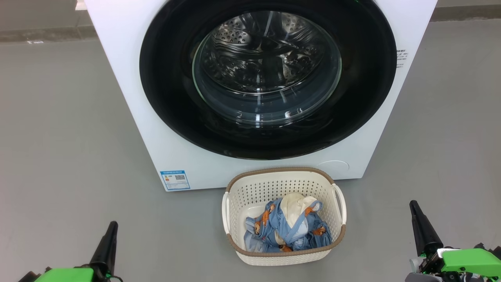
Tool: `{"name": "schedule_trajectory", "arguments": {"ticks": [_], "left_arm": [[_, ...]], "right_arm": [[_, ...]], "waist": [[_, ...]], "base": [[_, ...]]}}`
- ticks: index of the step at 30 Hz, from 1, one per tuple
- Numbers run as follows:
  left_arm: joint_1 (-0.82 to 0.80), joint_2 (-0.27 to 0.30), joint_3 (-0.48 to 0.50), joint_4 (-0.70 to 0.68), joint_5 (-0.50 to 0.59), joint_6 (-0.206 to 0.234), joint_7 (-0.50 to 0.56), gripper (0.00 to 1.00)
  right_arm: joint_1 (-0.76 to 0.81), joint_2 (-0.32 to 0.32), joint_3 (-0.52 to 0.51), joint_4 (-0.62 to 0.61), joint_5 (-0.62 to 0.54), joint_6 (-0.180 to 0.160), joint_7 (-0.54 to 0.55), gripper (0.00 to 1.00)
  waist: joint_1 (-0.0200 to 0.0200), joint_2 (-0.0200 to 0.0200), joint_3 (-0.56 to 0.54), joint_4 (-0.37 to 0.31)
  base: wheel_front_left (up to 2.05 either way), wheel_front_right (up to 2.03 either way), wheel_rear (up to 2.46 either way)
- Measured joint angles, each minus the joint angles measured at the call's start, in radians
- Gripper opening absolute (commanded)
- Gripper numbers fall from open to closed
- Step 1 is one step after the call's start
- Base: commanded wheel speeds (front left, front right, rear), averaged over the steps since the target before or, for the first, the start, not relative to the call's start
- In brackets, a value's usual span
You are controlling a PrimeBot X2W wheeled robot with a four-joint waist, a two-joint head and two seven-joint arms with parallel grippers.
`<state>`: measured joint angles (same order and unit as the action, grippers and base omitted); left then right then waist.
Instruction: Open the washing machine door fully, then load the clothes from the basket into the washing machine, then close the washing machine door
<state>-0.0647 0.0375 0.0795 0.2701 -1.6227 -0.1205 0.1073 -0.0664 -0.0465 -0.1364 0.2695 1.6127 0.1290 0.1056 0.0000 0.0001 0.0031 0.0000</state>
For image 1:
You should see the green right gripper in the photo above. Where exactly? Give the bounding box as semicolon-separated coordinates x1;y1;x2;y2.
405;200;501;282

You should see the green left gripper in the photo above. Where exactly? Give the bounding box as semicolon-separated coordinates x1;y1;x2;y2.
18;221;119;282

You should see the cream white garment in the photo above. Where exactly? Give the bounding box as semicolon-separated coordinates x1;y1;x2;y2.
281;192;318;232

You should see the blue bear-print garment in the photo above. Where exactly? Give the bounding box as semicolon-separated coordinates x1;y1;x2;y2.
244;198;332;253

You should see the black-rimmed glass washer door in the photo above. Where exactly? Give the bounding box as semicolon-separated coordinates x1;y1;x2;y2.
139;0;397;160

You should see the white front-load washing machine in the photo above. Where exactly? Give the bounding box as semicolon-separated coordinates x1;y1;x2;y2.
84;0;438;192

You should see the stainless steel washing machine drum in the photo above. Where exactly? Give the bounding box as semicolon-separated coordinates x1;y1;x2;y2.
203;12;326;94

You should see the blue energy label sticker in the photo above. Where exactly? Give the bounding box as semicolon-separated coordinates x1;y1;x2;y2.
160;170;191;191

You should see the round white filter cover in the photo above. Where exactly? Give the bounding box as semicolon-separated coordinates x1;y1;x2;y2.
316;160;350;177

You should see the cream perforated laundry basket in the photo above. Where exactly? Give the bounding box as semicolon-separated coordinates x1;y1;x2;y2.
222;167;348;267

